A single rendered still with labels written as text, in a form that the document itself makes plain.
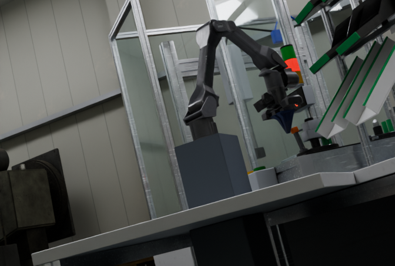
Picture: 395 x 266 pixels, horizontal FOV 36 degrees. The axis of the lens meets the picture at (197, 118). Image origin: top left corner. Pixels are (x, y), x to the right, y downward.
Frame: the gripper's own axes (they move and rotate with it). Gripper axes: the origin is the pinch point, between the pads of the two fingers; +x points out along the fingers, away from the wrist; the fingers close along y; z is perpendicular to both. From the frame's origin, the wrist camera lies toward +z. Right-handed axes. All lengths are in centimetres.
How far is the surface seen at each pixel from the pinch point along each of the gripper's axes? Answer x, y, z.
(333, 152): 14.4, 16.6, -3.2
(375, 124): 6.1, 0.6, -33.6
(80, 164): -94, -544, -36
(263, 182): 17.4, 2.0, 14.6
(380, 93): 5.6, 48.3, -0.1
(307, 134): 5.4, 1.8, -5.7
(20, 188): -70, -478, 43
